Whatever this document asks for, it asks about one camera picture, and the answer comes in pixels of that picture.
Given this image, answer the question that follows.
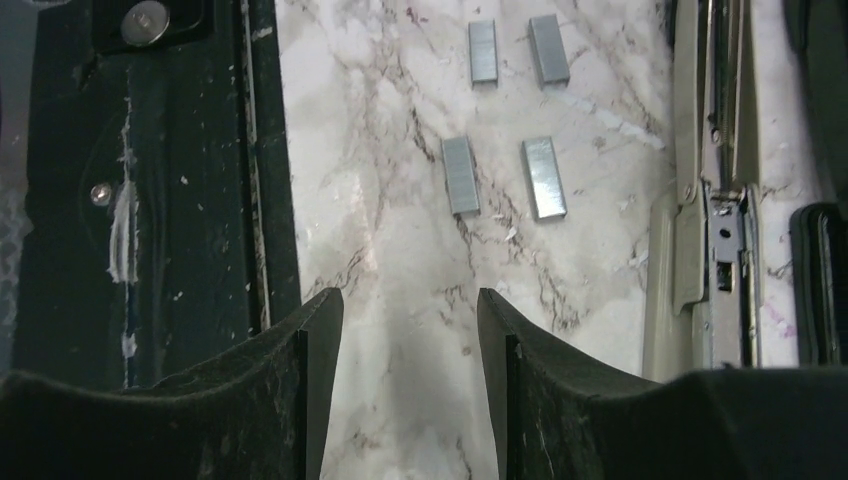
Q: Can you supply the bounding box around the staple strip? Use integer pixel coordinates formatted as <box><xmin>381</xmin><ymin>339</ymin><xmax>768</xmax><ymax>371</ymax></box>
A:
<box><xmin>441</xmin><ymin>137</ymin><xmax>480</xmax><ymax>215</ymax></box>
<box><xmin>468</xmin><ymin>20</ymin><xmax>498</xmax><ymax>84</ymax></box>
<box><xmin>521</xmin><ymin>137</ymin><xmax>568</xmax><ymax>221</ymax></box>
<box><xmin>528</xmin><ymin>14</ymin><xmax>570</xmax><ymax>86</ymax></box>

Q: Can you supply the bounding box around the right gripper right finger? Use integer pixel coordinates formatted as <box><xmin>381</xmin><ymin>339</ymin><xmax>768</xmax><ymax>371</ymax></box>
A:
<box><xmin>477</xmin><ymin>288</ymin><xmax>847</xmax><ymax>479</ymax></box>

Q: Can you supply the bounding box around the black stapler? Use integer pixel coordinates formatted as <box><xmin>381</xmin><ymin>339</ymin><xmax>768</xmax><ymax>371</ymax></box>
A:
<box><xmin>783</xmin><ymin>0</ymin><xmax>847</xmax><ymax>366</ymax></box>

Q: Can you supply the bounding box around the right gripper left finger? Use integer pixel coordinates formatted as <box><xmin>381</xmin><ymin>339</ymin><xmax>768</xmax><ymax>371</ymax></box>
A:
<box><xmin>1</xmin><ymin>288</ymin><xmax>344</xmax><ymax>479</ymax></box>

